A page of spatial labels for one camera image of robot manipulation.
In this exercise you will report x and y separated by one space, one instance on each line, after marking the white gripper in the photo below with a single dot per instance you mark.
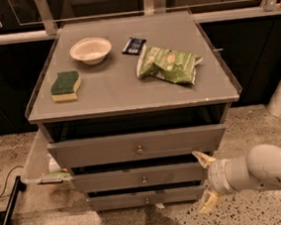
216 178

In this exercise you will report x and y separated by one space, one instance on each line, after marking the black metal frame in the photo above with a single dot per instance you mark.
5 216

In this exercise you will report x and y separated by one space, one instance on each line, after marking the dark blue snack packet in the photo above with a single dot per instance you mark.
133 46

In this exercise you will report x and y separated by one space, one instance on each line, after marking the grey drawer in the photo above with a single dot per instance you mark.
139 199
130 178
136 146

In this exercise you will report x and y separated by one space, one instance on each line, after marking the grey drawer cabinet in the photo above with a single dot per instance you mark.
113 101

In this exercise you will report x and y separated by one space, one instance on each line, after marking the grey bottom drawer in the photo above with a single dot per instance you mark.
139 199

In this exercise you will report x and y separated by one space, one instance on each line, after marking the metal railing bracket centre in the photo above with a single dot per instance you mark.
151 7

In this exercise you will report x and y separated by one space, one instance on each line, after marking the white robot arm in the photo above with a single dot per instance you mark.
259 169

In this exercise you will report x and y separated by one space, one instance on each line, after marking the metal railing bracket left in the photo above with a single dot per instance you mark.
46 16

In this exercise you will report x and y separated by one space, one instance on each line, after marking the green yellow sponge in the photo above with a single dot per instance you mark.
65 86

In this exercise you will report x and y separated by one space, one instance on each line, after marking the white paper bowl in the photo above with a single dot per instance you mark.
90 50

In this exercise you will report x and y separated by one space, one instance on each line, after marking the green chip bag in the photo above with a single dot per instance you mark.
169 65

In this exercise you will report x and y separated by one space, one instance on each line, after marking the grey top drawer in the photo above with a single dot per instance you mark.
136 146

